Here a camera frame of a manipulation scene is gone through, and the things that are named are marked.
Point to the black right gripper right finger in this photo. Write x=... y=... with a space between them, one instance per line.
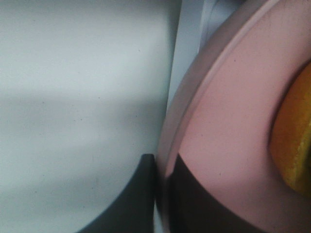
x=194 y=210

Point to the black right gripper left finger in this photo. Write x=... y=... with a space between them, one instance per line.
x=133 y=210

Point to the pink round plate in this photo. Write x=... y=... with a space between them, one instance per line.
x=220 y=119

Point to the burger with sesame-free bun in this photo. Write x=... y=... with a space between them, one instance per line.
x=290 y=141

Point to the white microwave oven body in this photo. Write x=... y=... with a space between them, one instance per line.
x=84 y=89

